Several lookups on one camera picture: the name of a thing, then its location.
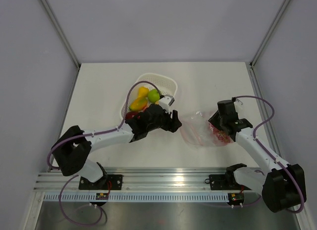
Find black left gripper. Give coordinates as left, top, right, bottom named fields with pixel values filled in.
left=147, top=107, right=181, bottom=133

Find clear zip top bag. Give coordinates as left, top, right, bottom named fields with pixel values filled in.
left=179, top=110, right=225, bottom=147

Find fake green apple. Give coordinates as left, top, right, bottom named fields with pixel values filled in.
left=147, top=89, right=160, bottom=103

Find fake mango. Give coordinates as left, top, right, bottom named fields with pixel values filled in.
left=129, top=97, right=148, bottom=111

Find fake dark red apple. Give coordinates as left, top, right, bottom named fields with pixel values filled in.
left=125, top=111, right=139, bottom=120

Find fake yellow pear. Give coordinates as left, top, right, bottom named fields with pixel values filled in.
left=137, top=87, right=150, bottom=98

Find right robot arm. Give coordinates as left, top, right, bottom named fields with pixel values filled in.
left=208, top=97, right=307, bottom=214

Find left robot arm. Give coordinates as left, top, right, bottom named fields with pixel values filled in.
left=51, top=104, right=182, bottom=189

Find fake red grapes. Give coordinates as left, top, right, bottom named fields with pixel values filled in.
left=209, top=124, right=233, bottom=146

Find white perforated plastic basket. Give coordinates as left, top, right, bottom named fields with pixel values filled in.
left=119, top=73, right=178, bottom=119

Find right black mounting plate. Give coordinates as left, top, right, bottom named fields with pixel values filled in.
left=205, top=174, right=250, bottom=191

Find black mounting plate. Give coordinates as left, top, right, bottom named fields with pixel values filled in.
left=205, top=174, right=250, bottom=191
left=78, top=174, right=123, bottom=190

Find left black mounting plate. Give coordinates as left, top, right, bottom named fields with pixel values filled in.
left=78, top=174, right=123, bottom=190

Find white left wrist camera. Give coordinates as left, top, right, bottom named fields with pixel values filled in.
left=158, top=94, right=175, bottom=114

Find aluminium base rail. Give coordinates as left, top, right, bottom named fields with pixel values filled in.
left=33, top=167, right=303, bottom=193

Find white slotted cable duct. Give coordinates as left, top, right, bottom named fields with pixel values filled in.
left=44, top=192, right=229, bottom=203

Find left aluminium frame post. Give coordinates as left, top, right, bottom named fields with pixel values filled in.
left=39, top=0, right=81, bottom=71

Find aluminium frame post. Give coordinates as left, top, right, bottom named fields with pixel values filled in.
left=250, top=0, right=292, bottom=69
left=39, top=0, right=81, bottom=71

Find right aluminium frame post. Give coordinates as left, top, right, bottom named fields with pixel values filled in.
left=250, top=0, right=292, bottom=69

